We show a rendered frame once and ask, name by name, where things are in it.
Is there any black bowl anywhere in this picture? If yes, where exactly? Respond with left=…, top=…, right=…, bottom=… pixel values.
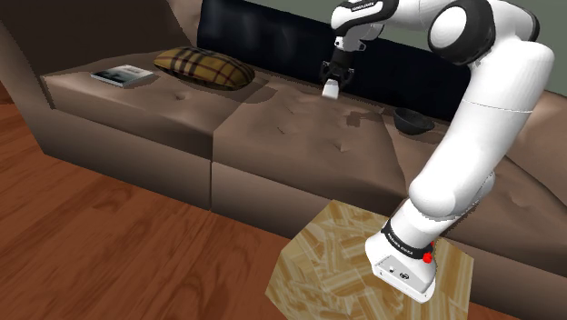
left=393, top=106, right=436, bottom=135

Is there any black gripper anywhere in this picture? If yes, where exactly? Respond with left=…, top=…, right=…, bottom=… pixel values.
left=320, top=46, right=356, bottom=86

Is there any grey flat book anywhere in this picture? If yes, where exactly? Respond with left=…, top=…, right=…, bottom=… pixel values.
left=89, top=64, right=155, bottom=88

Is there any black back cushion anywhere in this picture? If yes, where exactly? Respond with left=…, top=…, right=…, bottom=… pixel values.
left=196, top=0, right=472, bottom=123

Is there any wood patterned robot stand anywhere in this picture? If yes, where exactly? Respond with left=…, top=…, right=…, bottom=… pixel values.
left=264, top=200, right=475, bottom=320

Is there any small white box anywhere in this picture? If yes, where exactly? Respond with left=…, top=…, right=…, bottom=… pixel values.
left=321, top=79, right=341, bottom=100

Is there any yellow plaid pillow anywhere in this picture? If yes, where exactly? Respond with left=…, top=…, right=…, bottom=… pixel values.
left=153, top=45, right=257, bottom=91

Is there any brown leather sofa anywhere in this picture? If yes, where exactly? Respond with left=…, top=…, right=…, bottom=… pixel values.
left=0, top=0, right=567, bottom=312

